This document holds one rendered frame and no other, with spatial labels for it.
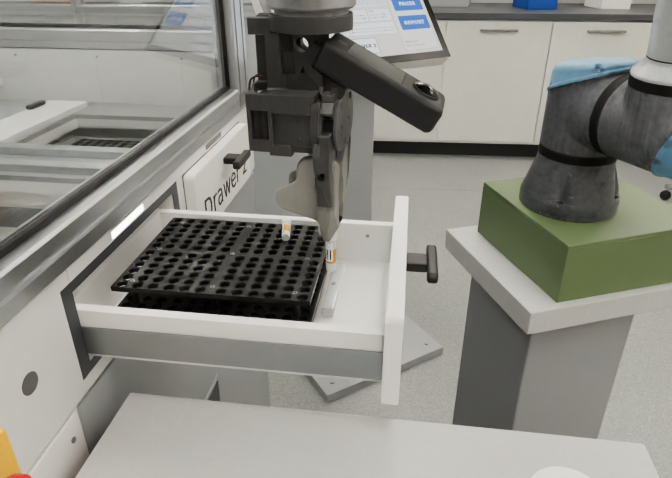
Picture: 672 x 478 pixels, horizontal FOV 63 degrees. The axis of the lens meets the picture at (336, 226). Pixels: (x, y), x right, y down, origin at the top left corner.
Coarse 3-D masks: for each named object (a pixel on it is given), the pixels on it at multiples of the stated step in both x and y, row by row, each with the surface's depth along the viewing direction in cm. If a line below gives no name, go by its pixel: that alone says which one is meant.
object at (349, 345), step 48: (144, 240) 75; (384, 240) 76; (96, 288) 64; (384, 288) 71; (96, 336) 58; (144, 336) 57; (192, 336) 57; (240, 336) 56; (288, 336) 55; (336, 336) 54
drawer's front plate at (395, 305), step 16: (400, 208) 72; (400, 224) 68; (400, 240) 64; (400, 256) 60; (400, 272) 58; (400, 288) 55; (400, 304) 52; (400, 320) 50; (384, 336) 51; (400, 336) 51; (384, 352) 52; (400, 352) 52; (384, 368) 53; (400, 368) 53; (384, 384) 54; (384, 400) 55
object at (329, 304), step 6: (336, 264) 75; (342, 264) 75; (336, 270) 73; (342, 270) 73; (330, 276) 72; (336, 276) 72; (330, 282) 71; (336, 282) 71; (330, 288) 69; (336, 288) 69; (330, 294) 68; (336, 294) 68; (324, 300) 67; (330, 300) 67; (336, 300) 68; (324, 306) 66; (330, 306) 66; (324, 312) 66; (330, 312) 66
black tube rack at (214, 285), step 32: (192, 224) 74; (224, 224) 74; (256, 224) 74; (160, 256) 66; (192, 256) 67; (224, 256) 66; (256, 256) 66; (288, 256) 66; (128, 288) 60; (160, 288) 60; (192, 288) 60; (224, 288) 60; (256, 288) 65; (288, 288) 61; (320, 288) 65
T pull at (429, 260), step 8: (432, 248) 65; (408, 256) 64; (416, 256) 64; (424, 256) 64; (432, 256) 64; (408, 264) 63; (416, 264) 62; (424, 264) 62; (432, 264) 62; (424, 272) 63; (432, 272) 61; (432, 280) 60
